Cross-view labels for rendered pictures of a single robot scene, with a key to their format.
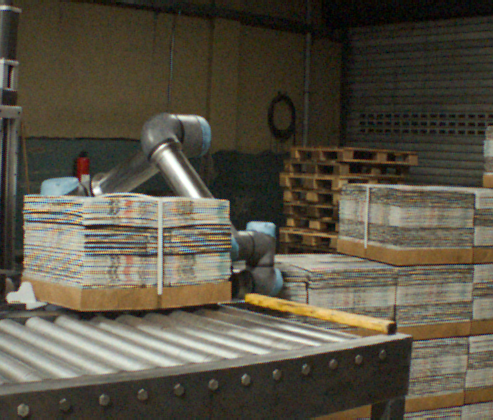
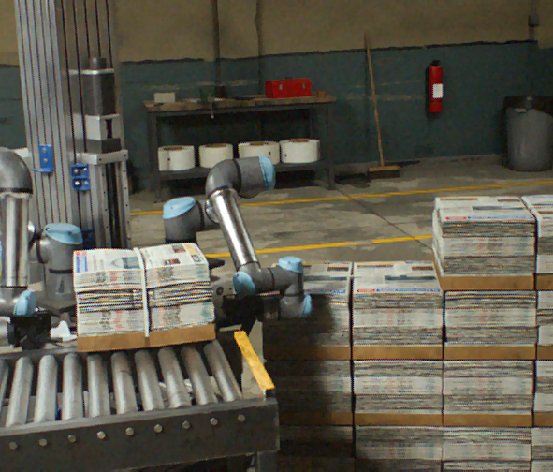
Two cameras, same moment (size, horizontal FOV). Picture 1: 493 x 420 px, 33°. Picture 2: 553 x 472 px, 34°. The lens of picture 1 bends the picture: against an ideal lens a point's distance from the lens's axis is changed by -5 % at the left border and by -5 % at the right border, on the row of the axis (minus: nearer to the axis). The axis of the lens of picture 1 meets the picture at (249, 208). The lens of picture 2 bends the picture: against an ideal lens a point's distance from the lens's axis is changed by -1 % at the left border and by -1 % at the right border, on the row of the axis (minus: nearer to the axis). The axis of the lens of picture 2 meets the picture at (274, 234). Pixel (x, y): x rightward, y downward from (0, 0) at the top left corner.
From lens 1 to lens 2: 141 cm
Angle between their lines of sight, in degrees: 30
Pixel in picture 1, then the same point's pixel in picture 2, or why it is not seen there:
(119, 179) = not seen: hidden behind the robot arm
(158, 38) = not seen: outside the picture
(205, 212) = (185, 273)
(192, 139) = (251, 181)
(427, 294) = (480, 317)
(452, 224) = (507, 252)
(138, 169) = not seen: hidden behind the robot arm
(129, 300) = (120, 342)
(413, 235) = (458, 263)
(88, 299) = (83, 344)
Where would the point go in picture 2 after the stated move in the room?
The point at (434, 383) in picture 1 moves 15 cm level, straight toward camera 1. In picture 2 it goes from (494, 402) to (472, 418)
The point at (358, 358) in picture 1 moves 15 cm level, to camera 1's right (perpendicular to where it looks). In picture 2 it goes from (212, 420) to (269, 432)
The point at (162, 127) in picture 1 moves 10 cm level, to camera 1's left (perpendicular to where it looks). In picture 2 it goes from (217, 176) to (191, 174)
